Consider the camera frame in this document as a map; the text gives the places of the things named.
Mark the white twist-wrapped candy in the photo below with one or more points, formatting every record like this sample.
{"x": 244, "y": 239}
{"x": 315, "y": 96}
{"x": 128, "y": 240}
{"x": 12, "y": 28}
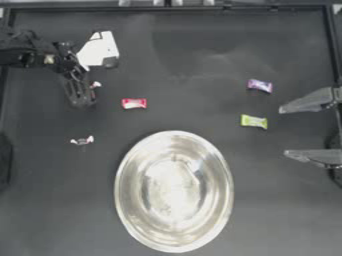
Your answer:
{"x": 97, "y": 84}
{"x": 82, "y": 140}

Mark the red candy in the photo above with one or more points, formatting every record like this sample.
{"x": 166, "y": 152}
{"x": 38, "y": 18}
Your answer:
{"x": 134, "y": 103}

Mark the purple candy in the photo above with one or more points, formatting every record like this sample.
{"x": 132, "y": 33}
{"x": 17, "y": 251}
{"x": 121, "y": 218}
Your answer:
{"x": 260, "y": 86}

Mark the green candy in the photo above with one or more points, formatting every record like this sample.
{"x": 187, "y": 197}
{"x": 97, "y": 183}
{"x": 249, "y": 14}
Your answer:
{"x": 255, "y": 121}

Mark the steel bowl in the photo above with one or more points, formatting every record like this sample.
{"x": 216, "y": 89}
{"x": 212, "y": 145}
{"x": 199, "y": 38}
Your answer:
{"x": 174, "y": 233}

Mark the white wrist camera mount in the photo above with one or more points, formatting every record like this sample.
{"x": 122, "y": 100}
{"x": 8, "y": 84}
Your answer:
{"x": 101, "y": 50}

